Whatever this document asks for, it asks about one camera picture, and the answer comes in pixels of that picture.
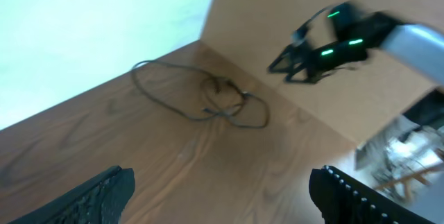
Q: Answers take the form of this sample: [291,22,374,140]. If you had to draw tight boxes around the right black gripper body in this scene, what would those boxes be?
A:
[302,39,368,81]

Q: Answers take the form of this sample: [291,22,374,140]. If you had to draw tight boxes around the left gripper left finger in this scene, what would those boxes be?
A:
[11,166,135,224]

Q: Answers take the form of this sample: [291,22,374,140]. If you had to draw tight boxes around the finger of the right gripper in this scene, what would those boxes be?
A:
[267,44,298,74]
[284,62,319,85]

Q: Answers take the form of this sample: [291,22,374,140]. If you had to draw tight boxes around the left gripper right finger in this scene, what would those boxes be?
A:
[309,165,432,224]

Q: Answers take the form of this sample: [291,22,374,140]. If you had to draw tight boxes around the black usb cable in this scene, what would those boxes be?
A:
[130,59,271,130]

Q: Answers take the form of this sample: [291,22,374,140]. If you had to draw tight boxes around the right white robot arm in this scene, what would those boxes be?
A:
[268,1,443,85]

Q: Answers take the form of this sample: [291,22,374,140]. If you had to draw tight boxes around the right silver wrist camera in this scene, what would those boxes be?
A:
[291,23,309,47]

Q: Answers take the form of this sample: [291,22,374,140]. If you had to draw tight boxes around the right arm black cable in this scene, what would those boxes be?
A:
[298,4,336,33]

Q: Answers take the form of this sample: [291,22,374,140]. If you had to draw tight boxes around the cardboard wall panel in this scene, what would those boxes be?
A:
[201,0,443,142]

